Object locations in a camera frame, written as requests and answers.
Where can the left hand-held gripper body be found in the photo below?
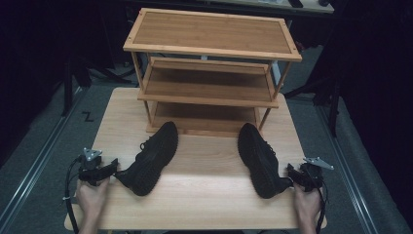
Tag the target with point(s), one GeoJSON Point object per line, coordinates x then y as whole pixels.
{"type": "Point", "coordinates": [90, 165]}

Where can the wooden three-tier shoe rack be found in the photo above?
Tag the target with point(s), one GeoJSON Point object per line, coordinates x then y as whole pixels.
{"type": "Point", "coordinates": [211, 32]}

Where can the metal floor rail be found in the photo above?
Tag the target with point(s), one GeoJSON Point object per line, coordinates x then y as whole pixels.
{"type": "Point", "coordinates": [35, 159]}
{"type": "Point", "coordinates": [347, 169]}

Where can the white table leg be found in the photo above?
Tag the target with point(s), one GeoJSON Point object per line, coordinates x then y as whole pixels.
{"type": "Point", "coordinates": [276, 73]}

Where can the black metal stand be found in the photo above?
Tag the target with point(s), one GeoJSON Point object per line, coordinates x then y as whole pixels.
{"type": "Point", "coordinates": [331, 97]}
{"type": "Point", "coordinates": [69, 81]}

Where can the person's left hand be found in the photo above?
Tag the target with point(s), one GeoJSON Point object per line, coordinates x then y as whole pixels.
{"type": "Point", "coordinates": [91, 198]}

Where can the black knit sneaker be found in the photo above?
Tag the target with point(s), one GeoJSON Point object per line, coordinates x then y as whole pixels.
{"type": "Point", "coordinates": [259, 159]}
{"type": "Point", "coordinates": [152, 159]}

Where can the person's right hand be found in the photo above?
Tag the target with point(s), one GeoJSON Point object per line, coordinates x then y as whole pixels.
{"type": "Point", "coordinates": [307, 203]}

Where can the light background table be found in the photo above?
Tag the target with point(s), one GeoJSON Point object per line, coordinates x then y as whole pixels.
{"type": "Point", "coordinates": [259, 6]}

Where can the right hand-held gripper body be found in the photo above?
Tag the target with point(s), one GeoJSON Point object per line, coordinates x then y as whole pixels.
{"type": "Point", "coordinates": [313, 174]}

